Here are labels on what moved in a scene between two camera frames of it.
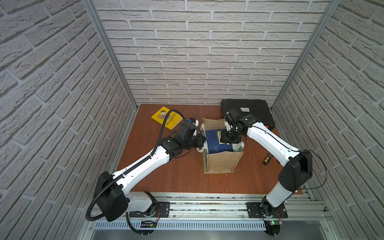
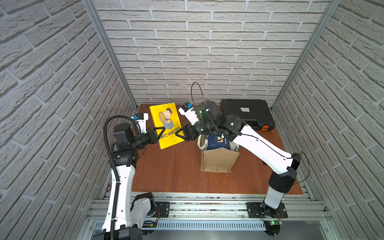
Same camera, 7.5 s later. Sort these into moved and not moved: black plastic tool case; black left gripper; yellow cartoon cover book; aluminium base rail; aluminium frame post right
Moved: yellow cartoon cover book; black left gripper
Not moved: aluminium frame post right; black plastic tool case; aluminium base rail
